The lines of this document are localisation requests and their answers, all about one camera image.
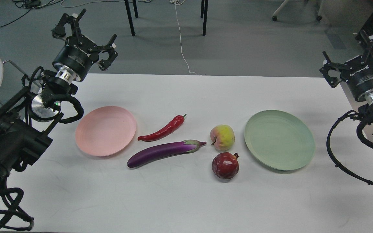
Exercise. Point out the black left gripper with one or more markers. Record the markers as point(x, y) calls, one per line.
point(80, 56)

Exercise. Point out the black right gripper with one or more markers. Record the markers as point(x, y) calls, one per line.
point(366, 79)

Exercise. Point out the red chili pepper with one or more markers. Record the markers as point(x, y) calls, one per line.
point(168, 129)

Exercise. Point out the purple eggplant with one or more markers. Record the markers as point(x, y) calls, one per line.
point(161, 151)

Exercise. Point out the yellow pink peach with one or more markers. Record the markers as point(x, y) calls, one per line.
point(222, 137)

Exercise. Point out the red pomegranate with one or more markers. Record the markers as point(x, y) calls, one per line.
point(225, 165)

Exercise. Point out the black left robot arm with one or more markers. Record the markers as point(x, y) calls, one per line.
point(48, 99)

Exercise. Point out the pink plate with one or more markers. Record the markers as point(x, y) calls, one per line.
point(105, 131)

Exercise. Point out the office chair base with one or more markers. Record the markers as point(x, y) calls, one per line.
point(291, 9)

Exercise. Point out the green plate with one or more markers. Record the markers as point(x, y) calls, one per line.
point(279, 140)

